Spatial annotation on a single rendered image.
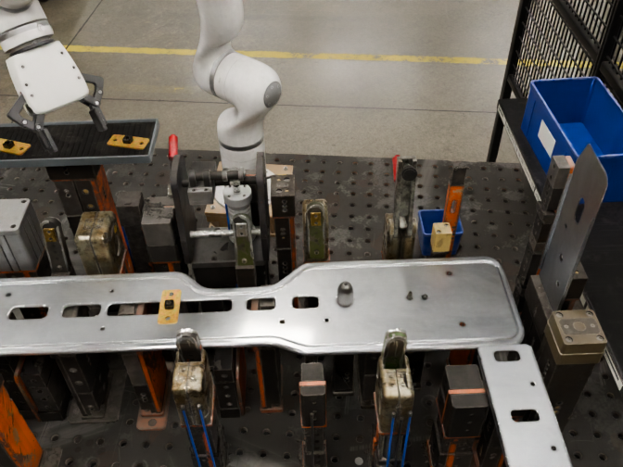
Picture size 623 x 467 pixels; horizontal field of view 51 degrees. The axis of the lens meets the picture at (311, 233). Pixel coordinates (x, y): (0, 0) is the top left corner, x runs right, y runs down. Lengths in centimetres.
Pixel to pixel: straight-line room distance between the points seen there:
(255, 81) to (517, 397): 89
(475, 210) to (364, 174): 35
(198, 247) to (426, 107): 240
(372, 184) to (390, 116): 160
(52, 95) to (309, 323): 60
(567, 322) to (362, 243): 74
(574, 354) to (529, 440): 18
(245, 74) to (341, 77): 236
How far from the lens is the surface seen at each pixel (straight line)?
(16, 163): 149
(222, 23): 152
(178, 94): 385
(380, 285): 132
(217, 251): 144
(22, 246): 143
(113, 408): 157
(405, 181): 129
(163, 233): 139
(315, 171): 206
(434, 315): 128
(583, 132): 176
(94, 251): 140
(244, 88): 157
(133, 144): 145
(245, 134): 168
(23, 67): 116
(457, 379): 122
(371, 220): 189
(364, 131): 346
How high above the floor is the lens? 198
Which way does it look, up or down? 44 degrees down
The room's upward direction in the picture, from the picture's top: 1 degrees counter-clockwise
